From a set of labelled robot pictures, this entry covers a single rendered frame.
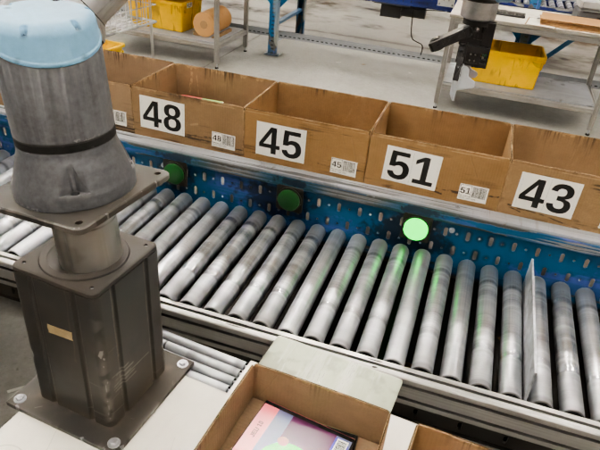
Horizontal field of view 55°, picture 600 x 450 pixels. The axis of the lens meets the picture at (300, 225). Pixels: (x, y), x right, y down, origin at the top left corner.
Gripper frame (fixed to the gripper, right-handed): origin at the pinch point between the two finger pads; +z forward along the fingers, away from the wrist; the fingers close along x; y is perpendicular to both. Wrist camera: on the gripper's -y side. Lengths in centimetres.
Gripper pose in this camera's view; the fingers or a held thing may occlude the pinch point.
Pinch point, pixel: (452, 92)
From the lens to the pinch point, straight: 171.0
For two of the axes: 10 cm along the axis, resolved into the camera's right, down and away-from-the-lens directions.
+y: 9.5, 2.3, -2.3
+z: -0.8, 8.5, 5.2
